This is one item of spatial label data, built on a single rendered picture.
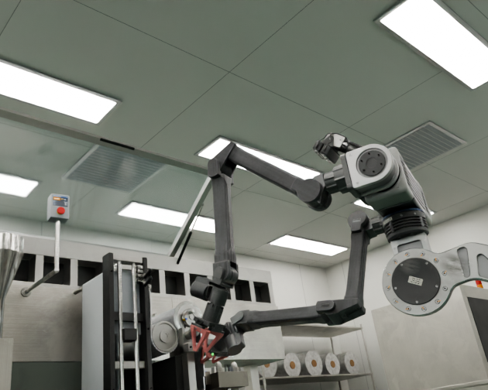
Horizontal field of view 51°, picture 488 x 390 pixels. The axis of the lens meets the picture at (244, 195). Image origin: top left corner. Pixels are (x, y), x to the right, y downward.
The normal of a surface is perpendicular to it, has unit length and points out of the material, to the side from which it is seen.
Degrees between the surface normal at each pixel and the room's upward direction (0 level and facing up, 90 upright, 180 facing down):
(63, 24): 180
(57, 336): 90
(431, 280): 90
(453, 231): 90
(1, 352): 90
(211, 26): 180
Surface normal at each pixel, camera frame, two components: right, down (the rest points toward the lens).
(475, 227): -0.74, -0.20
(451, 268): -0.49, -0.32
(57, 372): 0.66, -0.40
